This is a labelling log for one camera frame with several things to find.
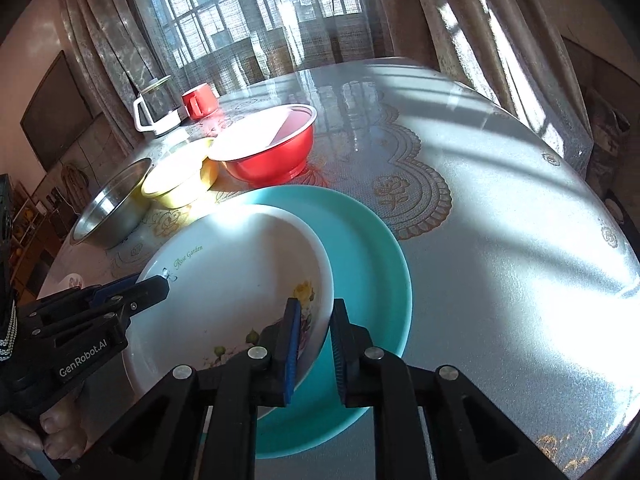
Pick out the lace floral tablecloth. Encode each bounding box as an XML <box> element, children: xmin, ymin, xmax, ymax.
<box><xmin>37</xmin><ymin>57</ymin><xmax>640</xmax><ymax>480</ymax></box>

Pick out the red mug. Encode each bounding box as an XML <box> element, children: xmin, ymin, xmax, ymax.
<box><xmin>181</xmin><ymin>85</ymin><xmax>221</xmax><ymax>121</ymax></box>

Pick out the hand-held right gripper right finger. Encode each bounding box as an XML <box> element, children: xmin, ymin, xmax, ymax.
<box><xmin>330</xmin><ymin>298</ymin><xmax>571</xmax><ymax>480</ymax></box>

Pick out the yellow bowl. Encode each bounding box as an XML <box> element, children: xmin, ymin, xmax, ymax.
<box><xmin>140</xmin><ymin>137</ymin><xmax>221</xmax><ymax>209</ymax></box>

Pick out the white floral plate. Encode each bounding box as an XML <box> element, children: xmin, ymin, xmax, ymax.
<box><xmin>122</xmin><ymin>204</ymin><xmax>335</xmax><ymax>421</ymax></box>

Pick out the red cup white inside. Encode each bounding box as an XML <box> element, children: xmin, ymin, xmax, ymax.
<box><xmin>206</xmin><ymin>104</ymin><xmax>318</xmax><ymax>184</ymax></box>

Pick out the brown patterned curtain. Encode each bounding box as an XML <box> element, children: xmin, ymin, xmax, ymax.
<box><xmin>55</xmin><ymin>0</ymin><xmax>166</xmax><ymax>146</ymax></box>
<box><xmin>405</xmin><ymin>0</ymin><xmax>596</xmax><ymax>171</ymax></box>

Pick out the stainless steel bowl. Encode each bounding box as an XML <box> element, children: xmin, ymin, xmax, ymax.
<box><xmin>69</xmin><ymin>156</ymin><xmax>153</xmax><ymax>248</ymax></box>

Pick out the wall television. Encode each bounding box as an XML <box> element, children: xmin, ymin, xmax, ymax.
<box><xmin>20</xmin><ymin>50</ymin><xmax>96</xmax><ymax>171</ymax></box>

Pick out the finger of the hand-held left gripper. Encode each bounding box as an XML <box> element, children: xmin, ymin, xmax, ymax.
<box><xmin>30</xmin><ymin>274</ymin><xmax>143</xmax><ymax>311</ymax></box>
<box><xmin>17</xmin><ymin>275</ymin><xmax>171</xmax><ymax>341</ymax></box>

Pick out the glass carafe with white handle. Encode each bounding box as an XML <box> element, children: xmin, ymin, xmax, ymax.
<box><xmin>133</xmin><ymin>76</ymin><xmax>183</xmax><ymax>137</ymax></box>

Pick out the wooden shelf unit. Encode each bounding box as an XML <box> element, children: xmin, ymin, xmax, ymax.
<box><xmin>10</xmin><ymin>175</ymin><xmax>66</xmax><ymax>301</ymax></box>

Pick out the person's left hand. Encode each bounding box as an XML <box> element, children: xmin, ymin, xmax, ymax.
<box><xmin>0</xmin><ymin>399</ymin><xmax>91</xmax><ymax>471</ymax></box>

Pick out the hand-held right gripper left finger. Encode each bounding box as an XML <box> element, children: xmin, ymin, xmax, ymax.
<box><xmin>65</xmin><ymin>297</ymin><xmax>303</xmax><ymax>480</ymax></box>

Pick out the sheer white curtain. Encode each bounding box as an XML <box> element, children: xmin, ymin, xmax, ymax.
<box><xmin>125</xmin><ymin>0</ymin><xmax>431</xmax><ymax>98</ymax></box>

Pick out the teal plate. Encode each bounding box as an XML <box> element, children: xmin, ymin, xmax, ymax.
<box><xmin>227</xmin><ymin>185</ymin><xmax>413</xmax><ymax>461</ymax></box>

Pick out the striped wrist strap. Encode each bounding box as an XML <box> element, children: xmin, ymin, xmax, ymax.
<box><xmin>0</xmin><ymin>305</ymin><xmax>18</xmax><ymax>363</ymax></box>

